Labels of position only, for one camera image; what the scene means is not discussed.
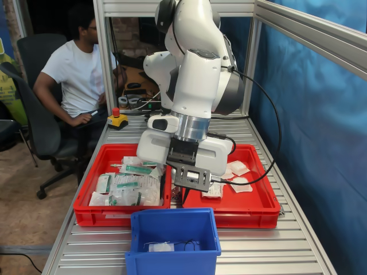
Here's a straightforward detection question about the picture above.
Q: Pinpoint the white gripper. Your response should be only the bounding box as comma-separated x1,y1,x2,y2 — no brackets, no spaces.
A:
136,114,233,203

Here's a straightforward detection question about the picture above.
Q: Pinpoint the red crate with bandages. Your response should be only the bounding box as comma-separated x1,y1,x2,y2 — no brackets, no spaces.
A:
181,144,282,229

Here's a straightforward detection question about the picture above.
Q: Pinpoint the white paper pouch pile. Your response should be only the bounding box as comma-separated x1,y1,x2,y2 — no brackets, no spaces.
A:
137,174,164,206

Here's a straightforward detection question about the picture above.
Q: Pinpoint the white green-edged pouch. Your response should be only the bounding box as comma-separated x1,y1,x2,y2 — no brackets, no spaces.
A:
149,165,166,180

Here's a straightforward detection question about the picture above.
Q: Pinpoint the bulky printed bandage packet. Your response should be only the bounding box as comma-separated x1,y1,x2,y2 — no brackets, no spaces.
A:
201,183,224,198

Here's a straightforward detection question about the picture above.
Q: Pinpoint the large green packaged syringe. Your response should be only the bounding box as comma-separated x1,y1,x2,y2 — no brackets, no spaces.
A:
119,163,154,175

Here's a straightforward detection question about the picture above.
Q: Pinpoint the slim green packaged syringe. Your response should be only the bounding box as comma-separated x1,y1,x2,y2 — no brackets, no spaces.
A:
113,179,141,191

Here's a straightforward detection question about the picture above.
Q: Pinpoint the clear filter with green label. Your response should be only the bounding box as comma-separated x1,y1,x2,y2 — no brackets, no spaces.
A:
104,194,121,206

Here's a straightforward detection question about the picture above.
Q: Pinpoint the green printed packet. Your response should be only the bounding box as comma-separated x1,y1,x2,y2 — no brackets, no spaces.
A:
96,172,115,193

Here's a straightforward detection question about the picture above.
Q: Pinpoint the blue storage bin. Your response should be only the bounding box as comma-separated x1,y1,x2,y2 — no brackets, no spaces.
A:
124,207,222,275

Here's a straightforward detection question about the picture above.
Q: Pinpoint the clear wrapper bag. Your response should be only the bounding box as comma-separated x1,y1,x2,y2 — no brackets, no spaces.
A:
88,191,108,206

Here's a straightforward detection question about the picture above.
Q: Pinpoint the yellow emergency stop button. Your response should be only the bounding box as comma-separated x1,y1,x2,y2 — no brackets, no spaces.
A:
107,108,129,131

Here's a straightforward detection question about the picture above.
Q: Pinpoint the red crate with syringes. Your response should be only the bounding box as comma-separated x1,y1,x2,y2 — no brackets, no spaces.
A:
73,143,174,227

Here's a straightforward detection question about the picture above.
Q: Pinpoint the wooden desk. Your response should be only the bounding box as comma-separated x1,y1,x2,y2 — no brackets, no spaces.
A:
116,64,161,98

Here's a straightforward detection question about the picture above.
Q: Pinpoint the man in white t-shirt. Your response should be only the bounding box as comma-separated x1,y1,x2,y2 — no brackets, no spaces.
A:
33,4,121,144

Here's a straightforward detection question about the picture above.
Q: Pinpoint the dark grey office chair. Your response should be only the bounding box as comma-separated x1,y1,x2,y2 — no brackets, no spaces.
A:
0,119,38,168
0,61,101,200
16,33,69,89

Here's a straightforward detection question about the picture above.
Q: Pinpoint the blue backdrop cloth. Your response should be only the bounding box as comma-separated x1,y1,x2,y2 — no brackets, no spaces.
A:
219,0,367,275

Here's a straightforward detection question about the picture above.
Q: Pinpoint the green yellow poster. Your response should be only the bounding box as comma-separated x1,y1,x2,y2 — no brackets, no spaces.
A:
0,37,28,127

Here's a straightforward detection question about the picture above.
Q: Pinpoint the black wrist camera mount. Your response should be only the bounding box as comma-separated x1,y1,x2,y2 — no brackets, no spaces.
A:
166,137,213,192

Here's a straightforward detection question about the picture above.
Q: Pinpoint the black camera cable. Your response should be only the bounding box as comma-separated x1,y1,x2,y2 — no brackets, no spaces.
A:
208,65,283,186

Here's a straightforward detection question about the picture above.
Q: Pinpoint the thin black string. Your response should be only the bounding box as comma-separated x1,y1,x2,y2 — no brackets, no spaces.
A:
171,239,201,252

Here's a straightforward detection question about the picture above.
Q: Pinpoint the grey floor cable duct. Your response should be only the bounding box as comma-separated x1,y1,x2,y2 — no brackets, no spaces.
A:
0,245,52,255

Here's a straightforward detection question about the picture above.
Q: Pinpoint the aluminium profile frame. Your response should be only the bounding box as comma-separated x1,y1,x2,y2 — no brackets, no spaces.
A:
93,0,367,128

